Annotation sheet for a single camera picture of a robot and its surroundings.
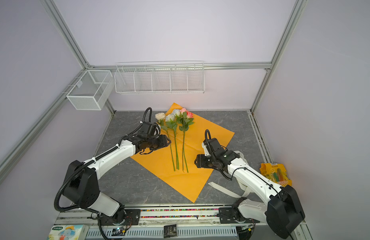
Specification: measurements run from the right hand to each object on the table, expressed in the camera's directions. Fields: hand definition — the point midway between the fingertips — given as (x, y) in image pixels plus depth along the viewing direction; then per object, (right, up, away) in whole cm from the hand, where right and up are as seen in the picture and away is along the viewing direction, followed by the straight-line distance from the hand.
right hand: (199, 163), depth 81 cm
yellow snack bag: (+44, -6, +3) cm, 45 cm away
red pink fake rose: (-8, +28, +30) cm, 42 cm away
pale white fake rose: (-20, +26, +30) cm, 45 cm away
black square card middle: (-14, -28, -13) cm, 34 cm away
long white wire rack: (-23, +53, +16) cm, 60 cm away
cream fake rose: (-28, +27, +30) cm, 49 cm away
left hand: (-18, +10, +4) cm, 21 cm away
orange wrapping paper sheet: (-15, -3, +11) cm, 19 cm away
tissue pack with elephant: (-59, -27, -16) cm, 67 cm away
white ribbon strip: (+25, -15, -2) cm, 30 cm away
